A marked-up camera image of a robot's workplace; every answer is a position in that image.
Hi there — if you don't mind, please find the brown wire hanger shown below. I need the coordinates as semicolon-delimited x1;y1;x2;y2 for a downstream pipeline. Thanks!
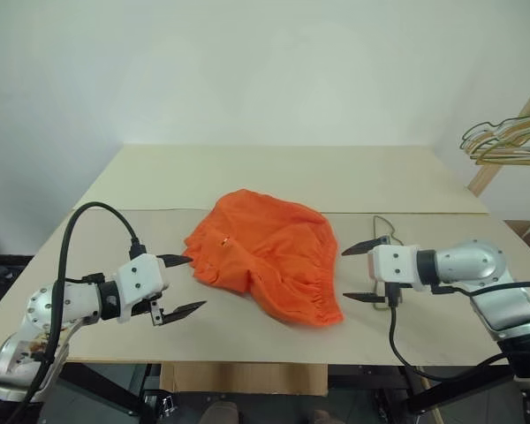
372;215;408;312

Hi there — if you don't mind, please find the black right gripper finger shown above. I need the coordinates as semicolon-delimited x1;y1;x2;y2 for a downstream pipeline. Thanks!
341;237;390;258
341;291;387;304

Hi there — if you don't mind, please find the short black right wrist cable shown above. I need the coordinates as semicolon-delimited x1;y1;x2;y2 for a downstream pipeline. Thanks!
431;281;530;298

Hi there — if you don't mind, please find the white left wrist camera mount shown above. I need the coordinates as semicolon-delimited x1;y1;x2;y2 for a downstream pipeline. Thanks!
116;253;171;324

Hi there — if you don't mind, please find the green wire hanger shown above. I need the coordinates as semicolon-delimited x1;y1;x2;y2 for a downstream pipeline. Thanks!
461;110;530;154

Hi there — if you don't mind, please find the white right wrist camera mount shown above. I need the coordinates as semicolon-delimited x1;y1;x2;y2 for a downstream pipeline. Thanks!
367;243;426;293

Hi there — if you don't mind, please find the black object beside table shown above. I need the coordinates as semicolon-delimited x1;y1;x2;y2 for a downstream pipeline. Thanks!
0;253;36;320

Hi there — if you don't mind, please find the black metal table frame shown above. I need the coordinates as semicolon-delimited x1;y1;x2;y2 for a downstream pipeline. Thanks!
48;361;520;424

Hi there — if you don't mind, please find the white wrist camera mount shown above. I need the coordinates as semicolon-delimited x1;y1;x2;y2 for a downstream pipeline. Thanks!
367;243;426;293
116;253;171;324

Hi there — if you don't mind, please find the flat brown cardboard sheet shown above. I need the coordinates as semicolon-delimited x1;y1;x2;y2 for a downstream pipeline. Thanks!
160;361;329;396

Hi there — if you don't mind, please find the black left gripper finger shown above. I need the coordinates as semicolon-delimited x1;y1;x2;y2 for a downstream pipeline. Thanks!
157;254;193;269
161;300;209;326

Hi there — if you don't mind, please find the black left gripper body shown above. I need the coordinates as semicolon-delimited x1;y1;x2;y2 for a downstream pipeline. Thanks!
147;293;165;329

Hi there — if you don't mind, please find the thin light wooden slat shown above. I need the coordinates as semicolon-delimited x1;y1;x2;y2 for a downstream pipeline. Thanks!
416;365;445;424

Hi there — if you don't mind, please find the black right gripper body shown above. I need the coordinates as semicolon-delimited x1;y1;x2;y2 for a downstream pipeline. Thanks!
381;282;404;309

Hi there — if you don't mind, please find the orange cloth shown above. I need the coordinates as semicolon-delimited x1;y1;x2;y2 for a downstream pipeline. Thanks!
183;187;346;329

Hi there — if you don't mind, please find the wooden clothes rack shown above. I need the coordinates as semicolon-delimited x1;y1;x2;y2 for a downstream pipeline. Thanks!
466;70;530;198

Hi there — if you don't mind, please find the long black right arm cable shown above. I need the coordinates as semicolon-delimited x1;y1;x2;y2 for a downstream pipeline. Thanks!
387;303;518;382

